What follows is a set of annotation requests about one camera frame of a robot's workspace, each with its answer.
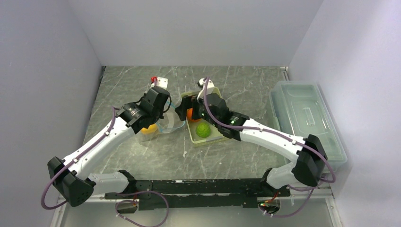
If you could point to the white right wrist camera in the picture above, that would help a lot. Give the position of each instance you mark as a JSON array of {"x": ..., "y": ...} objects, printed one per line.
[{"x": 206, "y": 86}]

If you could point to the pale yellow plastic basket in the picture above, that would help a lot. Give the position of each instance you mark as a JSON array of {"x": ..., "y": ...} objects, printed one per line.
[{"x": 214, "y": 136}]

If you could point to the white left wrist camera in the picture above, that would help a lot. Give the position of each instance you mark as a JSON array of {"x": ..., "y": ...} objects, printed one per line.
[{"x": 159, "y": 82}]

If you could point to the green bumpy fruit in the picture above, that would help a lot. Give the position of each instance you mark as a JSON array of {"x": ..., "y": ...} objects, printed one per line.
[{"x": 203, "y": 130}]

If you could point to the yellow bell pepper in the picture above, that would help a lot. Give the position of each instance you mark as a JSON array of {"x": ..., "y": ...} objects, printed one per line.
[{"x": 149, "y": 130}]

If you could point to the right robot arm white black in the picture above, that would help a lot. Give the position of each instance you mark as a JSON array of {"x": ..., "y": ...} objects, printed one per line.
[{"x": 306, "y": 156}]

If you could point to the clear plastic lidded container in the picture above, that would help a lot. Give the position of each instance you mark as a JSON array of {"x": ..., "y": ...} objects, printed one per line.
[{"x": 299, "y": 109}]

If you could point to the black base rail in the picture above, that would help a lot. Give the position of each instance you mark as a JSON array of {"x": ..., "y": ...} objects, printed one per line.
[{"x": 157, "y": 194}]

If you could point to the clear zip bag blue zipper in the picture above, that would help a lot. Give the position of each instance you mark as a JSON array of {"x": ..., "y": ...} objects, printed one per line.
[{"x": 168, "y": 124}]

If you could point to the aluminium frame rail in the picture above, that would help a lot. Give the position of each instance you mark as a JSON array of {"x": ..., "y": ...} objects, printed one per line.
[{"x": 298, "y": 190}]

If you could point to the orange tangerine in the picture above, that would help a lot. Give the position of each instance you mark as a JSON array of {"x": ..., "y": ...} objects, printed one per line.
[{"x": 189, "y": 116}]

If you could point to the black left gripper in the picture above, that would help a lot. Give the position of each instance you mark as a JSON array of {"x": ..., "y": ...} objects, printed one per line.
[{"x": 161, "y": 113}]

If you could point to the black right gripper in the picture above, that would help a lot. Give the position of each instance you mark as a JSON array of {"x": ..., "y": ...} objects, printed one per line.
[{"x": 187, "y": 103}]

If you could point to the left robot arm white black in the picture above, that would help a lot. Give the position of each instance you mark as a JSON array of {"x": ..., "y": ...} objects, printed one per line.
[{"x": 73, "y": 175}]

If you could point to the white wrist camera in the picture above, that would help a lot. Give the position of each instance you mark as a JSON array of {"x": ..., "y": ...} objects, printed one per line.
[
  {"x": 206, "y": 86},
  {"x": 159, "y": 82}
]

